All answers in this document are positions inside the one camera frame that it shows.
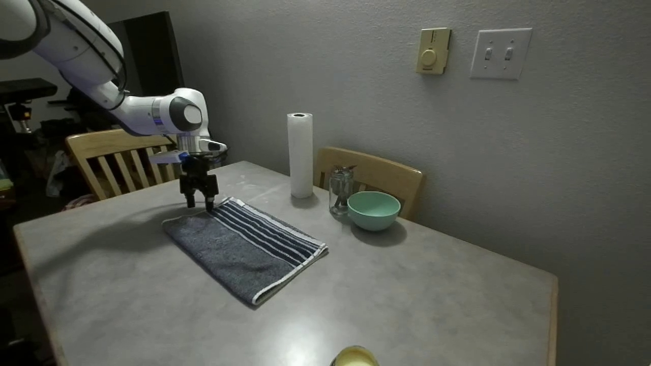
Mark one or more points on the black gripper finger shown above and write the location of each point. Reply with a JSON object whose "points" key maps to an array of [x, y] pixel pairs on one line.
{"points": [[191, 200], [210, 200]]}

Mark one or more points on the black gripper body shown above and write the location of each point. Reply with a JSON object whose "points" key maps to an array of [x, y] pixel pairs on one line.
{"points": [[196, 177]]}

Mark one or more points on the dark blue striped towel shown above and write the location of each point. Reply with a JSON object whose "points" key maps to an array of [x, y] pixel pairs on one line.
{"points": [[247, 250]]}

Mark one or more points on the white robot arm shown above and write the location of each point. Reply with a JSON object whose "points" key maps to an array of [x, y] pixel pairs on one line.
{"points": [[89, 55]]}

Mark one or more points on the white paper towel roll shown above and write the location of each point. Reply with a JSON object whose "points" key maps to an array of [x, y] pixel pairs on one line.
{"points": [[301, 135]]}

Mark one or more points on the wooden chair at left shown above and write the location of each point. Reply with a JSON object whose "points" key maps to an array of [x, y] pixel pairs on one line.
{"points": [[114, 161]]}

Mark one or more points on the black monitor in background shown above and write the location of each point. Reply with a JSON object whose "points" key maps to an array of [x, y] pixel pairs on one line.
{"points": [[151, 62]]}

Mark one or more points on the glass jar with utensils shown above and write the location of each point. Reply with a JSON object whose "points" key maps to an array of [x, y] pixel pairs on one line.
{"points": [[340, 189]]}

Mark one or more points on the teal green bowl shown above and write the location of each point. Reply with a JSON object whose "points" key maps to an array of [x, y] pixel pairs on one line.
{"points": [[373, 210]]}

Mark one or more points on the small metal tin yellow lid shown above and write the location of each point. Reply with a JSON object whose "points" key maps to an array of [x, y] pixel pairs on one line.
{"points": [[354, 357]]}

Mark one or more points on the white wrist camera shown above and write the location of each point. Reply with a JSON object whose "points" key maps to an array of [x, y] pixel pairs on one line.
{"points": [[206, 150]]}

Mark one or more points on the beige wall thermostat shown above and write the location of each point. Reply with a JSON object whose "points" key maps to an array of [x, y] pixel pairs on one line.
{"points": [[434, 51]]}

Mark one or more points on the white double light switch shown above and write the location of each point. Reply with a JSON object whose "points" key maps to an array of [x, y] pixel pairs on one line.
{"points": [[499, 54]]}

